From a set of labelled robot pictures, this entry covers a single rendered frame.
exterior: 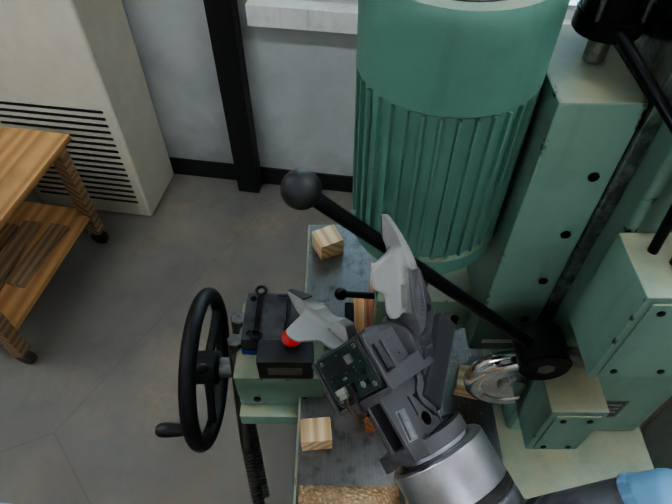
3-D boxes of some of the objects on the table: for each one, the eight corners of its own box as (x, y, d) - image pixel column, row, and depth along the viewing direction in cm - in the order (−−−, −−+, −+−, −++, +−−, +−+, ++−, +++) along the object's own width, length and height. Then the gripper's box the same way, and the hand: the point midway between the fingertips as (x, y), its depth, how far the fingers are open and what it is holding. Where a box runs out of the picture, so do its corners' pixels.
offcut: (332, 448, 79) (332, 440, 77) (302, 451, 79) (300, 442, 76) (330, 425, 81) (330, 416, 79) (301, 427, 81) (299, 418, 79)
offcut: (312, 244, 105) (311, 231, 102) (333, 237, 106) (333, 223, 103) (321, 260, 102) (321, 247, 99) (343, 252, 103) (343, 239, 101)
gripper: (499, 436, 39) (359, 206, 42) (330, 499, 51) (232, 315, 54) (537, 391, 45) (413, 195, 49) (380, 455, 57) (290, 294, 61)
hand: (336, 252), depth 54 cm, fingers closed on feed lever, 14 cm apart
